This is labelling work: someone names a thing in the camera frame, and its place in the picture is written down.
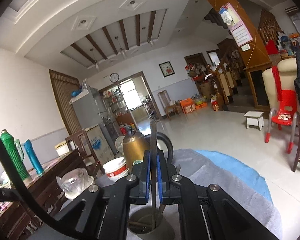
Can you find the wooden chair by wall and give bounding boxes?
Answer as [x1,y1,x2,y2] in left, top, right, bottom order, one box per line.
[158,90,180,119]

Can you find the red child chair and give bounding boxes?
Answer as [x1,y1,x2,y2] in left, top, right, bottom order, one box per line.
[264,65,300,155]

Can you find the green thermos flask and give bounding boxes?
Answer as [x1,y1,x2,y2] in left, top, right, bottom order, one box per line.
[0,129,30,181]

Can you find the wooden stair railing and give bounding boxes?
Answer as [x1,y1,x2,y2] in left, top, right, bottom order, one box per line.
[206,52,238,110]

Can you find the orange cardboard box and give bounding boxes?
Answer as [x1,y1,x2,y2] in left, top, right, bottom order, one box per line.
[179,98,196,114]

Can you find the white small stool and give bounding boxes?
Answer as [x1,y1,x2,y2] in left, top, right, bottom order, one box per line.
[244,111,264,131]

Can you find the black cable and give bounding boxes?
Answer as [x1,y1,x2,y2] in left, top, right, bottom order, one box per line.
[0,122,86,238]

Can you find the pink wall calendar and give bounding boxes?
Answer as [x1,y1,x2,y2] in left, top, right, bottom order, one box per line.
[218,3,253,47]

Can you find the grey metal utensil holder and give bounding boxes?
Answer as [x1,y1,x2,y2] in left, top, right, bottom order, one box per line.
[128,207,175,240]

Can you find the grey refrigerator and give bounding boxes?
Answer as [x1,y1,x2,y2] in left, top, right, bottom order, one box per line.
[69,85,121,155]

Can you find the white pot with plastic bag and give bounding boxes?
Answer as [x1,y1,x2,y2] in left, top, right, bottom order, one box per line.
[56,168,94,200]

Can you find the small white fan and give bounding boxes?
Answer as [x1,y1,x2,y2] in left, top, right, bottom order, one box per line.
[115,136,125,154]

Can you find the blue thermos flask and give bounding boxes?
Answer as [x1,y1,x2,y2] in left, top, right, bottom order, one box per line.
[24,140,44,176]

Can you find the brown wooden door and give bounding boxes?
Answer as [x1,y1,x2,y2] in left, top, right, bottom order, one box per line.
[49,69,82,135]

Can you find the framed wall picture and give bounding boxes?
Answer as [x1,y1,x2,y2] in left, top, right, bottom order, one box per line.
[159,61,175,77]

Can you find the round wall clock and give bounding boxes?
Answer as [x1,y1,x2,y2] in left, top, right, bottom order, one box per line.
[109,73,120,83]

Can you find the stacked red white bowls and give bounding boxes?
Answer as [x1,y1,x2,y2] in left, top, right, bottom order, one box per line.
[103,157,129,182]

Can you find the grey table cloth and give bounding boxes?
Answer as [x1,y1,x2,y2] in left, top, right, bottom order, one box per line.
[59,148,283,240]

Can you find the dark metal chopstick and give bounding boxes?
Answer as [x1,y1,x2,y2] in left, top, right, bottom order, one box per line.
[151,120,157,230]
[159,204,166,217]

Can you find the bronze electric kettle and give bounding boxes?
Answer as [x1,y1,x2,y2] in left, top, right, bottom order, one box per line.
[122,125,173,172]

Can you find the dark carved wooden sideboard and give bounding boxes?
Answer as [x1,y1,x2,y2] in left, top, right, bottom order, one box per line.
[0,150,85,239]

